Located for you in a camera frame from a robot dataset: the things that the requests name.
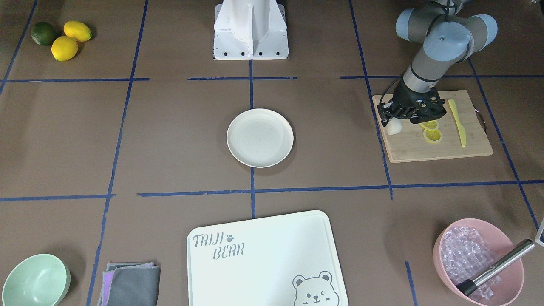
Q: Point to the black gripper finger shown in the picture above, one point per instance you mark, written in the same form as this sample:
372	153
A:
385	116

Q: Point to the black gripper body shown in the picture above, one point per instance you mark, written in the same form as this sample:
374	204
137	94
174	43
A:
402	96

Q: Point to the cream round plate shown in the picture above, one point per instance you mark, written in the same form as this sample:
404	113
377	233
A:
260	138

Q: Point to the yellow lemon near arm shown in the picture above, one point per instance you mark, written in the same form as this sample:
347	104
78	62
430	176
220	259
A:
64	48

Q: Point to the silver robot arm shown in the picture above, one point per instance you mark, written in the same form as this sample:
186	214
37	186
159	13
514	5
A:
446	39

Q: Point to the white bear tray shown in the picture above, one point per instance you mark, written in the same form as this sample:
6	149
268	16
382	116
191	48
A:
283	260

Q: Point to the lemon slice middle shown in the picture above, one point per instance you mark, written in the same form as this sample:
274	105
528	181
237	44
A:
430	125

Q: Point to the lemon slice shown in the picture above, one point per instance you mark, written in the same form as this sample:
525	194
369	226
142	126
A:
430	125
432	136

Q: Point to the lemon slice bottom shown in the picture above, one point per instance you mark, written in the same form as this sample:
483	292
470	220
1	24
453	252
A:
432	136

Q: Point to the yellow plastic knife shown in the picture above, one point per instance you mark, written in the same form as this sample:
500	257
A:
460	128

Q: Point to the wooden cutting board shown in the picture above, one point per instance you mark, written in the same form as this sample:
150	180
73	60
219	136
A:
410	146

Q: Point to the pink bowl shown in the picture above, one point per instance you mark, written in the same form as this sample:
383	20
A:
501	290

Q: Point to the clear ice cubes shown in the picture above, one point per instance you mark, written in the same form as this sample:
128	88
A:
464	253

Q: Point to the folded grey cloth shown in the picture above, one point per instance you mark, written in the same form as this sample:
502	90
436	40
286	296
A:
130	284

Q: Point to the yellow lemon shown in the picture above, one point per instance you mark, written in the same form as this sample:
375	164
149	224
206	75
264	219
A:
77	30

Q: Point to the green lime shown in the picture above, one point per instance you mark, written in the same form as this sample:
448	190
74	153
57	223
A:
43	34

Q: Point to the mint green bowl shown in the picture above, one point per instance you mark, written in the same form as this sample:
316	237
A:
40	280

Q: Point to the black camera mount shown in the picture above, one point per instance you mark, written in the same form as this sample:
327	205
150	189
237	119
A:
426	106

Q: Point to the metal board handle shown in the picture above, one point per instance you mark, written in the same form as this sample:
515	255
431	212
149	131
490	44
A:
481	120

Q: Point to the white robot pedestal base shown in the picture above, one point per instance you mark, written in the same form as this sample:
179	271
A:
250	30

